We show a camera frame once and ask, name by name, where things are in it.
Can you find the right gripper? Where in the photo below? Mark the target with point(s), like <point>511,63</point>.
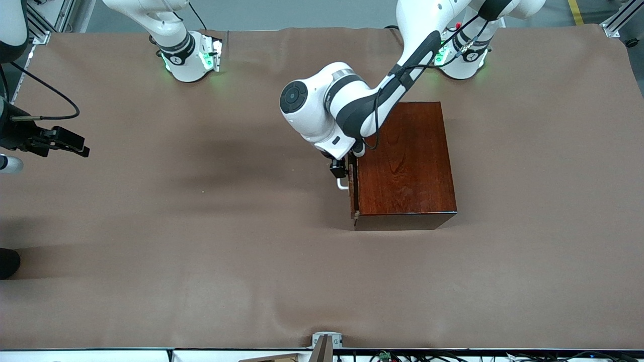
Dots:
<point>19,136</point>

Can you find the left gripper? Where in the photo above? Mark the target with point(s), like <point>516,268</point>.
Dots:
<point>336,168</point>

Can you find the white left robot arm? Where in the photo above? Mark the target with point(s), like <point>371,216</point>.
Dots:
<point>312,115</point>

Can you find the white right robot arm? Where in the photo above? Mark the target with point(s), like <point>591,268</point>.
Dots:
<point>186,60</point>

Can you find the dark wooden drawer cabinet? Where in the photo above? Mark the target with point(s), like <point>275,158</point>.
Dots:
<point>412,166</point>

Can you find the brown table cover mat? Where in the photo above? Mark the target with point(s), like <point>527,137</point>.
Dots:
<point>251,281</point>

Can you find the wooden strut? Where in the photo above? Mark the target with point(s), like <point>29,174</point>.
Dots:
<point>323,352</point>

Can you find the flat wooden board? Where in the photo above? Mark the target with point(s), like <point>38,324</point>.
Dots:
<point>271,358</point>

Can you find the yellow floor tape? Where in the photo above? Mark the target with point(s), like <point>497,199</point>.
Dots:
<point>576,12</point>

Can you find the black caster wheel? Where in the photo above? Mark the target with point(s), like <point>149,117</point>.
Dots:
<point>632,42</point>

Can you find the aluminium frame profile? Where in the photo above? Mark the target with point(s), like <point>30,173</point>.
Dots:
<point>40,27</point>
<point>616,22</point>

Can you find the grey metal bracket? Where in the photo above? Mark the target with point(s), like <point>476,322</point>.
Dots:
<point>338,342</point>

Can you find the white table edge rail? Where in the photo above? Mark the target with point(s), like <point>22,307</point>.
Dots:
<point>100,356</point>

